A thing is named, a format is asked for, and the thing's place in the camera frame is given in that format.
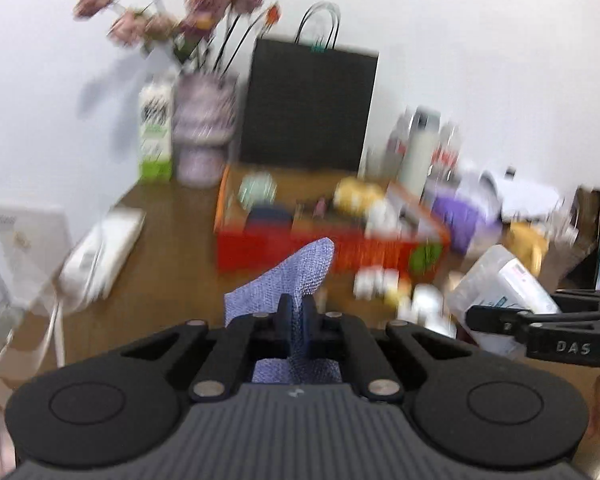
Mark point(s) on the yellow plush toy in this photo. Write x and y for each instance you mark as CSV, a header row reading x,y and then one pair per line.
x,y
357,195

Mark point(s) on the brown cardboard box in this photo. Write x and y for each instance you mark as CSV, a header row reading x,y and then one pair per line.
x,y
582,230

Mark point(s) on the black paper bag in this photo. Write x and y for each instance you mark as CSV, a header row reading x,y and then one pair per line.
x,y
305,110

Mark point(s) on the white plastic packet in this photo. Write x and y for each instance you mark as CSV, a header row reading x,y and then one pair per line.
x,y
500,280

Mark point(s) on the red cardboard box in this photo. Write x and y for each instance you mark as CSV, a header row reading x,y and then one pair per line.
x,y
375,255

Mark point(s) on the white power strip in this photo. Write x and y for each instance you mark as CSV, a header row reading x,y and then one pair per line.
x,y
102,255

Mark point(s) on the purple glass vase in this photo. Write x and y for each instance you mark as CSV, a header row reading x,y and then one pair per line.
x,y
205,125

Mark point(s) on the dark blue object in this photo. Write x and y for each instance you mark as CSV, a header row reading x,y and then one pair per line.
x,y
269,217

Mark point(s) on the pale green crumpled wrapper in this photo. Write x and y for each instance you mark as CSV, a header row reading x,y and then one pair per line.
x,y
257,190

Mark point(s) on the purple tissue pack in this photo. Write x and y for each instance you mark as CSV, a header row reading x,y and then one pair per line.
x,y
462,215

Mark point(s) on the wooden desktop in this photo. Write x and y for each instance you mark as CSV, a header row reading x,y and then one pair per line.
x,y
180,240

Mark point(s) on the teal binder clip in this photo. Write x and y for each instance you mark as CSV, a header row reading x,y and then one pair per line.
x,y
318,48

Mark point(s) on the clear water bottle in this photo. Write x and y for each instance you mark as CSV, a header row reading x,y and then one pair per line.
x,y
441,157
455,152

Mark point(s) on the blue woven cloth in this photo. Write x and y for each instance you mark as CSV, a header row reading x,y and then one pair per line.
x,y
290,272

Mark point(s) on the white green milk carton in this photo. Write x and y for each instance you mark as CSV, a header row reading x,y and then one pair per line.
x,y
155,130

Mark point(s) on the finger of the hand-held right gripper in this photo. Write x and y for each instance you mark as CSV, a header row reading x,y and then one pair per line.
x,y
590,299
495,319

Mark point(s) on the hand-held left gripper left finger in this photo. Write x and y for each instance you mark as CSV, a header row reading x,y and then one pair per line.
x,y
283,325

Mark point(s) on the white thermos bottle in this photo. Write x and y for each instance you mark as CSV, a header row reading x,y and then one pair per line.
x,y
419,155

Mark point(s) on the dried pink flowers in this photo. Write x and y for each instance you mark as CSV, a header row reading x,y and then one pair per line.
x,y
190,7

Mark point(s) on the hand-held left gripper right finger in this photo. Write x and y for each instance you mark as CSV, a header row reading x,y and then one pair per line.
x,y
309,325

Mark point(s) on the white flat box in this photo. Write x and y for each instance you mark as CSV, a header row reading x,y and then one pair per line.
x,y
27,240

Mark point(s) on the white paper sheet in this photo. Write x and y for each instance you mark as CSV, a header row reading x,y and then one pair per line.
x,y
530,197

